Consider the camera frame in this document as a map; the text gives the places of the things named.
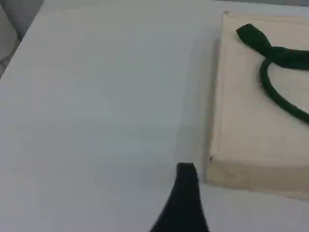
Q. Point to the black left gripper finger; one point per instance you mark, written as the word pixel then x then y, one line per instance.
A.
pixel 183 205

